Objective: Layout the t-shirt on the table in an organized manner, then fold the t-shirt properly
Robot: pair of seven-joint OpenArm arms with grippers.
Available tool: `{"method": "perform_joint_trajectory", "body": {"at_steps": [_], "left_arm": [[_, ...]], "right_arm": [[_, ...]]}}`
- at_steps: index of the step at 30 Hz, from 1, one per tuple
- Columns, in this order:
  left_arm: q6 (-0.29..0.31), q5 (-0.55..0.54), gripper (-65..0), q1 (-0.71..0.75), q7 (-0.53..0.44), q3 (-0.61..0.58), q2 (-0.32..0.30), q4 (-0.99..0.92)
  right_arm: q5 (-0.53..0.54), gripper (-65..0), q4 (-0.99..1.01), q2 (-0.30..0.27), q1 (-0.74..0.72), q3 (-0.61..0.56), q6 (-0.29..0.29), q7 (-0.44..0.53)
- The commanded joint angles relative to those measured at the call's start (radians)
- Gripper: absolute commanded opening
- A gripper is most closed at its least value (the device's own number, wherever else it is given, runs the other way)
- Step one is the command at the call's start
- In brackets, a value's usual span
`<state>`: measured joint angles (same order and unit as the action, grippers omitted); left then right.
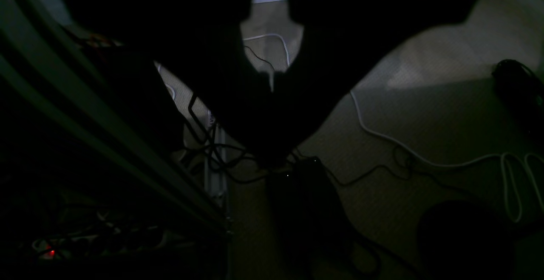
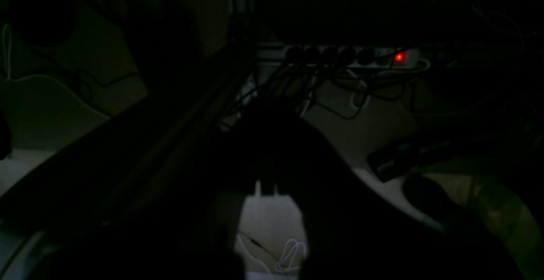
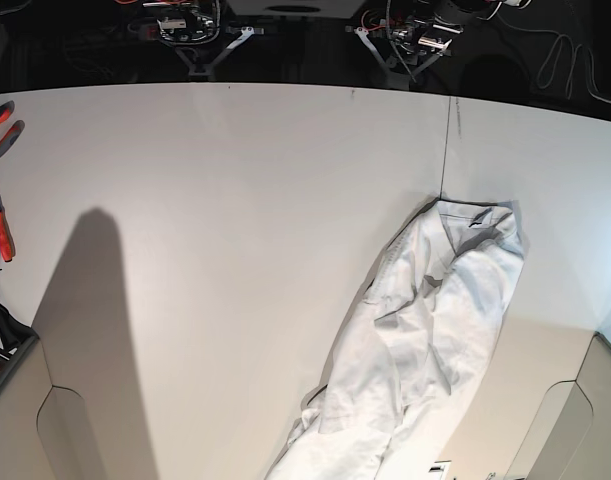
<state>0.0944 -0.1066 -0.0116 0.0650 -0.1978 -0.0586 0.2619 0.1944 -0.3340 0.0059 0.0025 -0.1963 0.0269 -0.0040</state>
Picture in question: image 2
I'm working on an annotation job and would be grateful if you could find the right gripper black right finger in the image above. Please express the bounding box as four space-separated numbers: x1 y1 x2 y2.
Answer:
255 110 523 280

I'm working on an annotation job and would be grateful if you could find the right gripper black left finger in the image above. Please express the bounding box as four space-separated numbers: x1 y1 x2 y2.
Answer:
1 102 256 280

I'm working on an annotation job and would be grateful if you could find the white power strip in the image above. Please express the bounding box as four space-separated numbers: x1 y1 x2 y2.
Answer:
256 42 430 71

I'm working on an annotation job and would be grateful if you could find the white coiled cable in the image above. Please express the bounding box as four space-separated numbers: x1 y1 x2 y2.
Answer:
236 232 307 274

